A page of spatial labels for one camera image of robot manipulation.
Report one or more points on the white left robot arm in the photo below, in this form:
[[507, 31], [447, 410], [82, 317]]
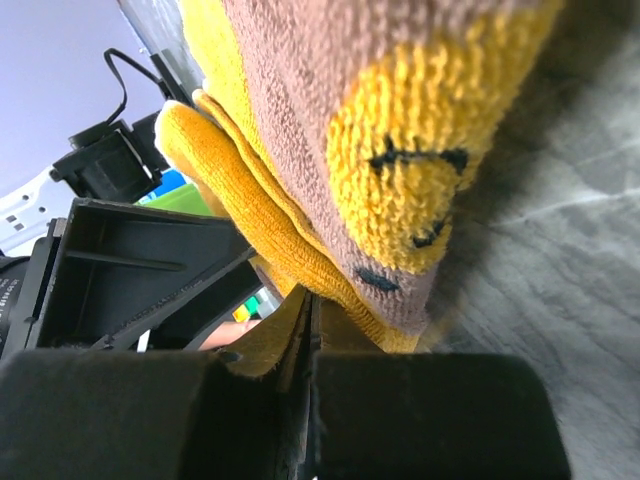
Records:
[[27, 212]]

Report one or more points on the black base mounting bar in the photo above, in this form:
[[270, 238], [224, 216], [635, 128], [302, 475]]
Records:
[[178, 79]]

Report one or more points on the yellow brown towel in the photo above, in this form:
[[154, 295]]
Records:
[[336, 135]]

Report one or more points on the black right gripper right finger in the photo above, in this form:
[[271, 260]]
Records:
[[377, 415]]

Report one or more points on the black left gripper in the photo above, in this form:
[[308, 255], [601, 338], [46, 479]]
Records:
[[112, 272]]

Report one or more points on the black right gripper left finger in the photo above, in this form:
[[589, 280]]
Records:
[[237, 413]]

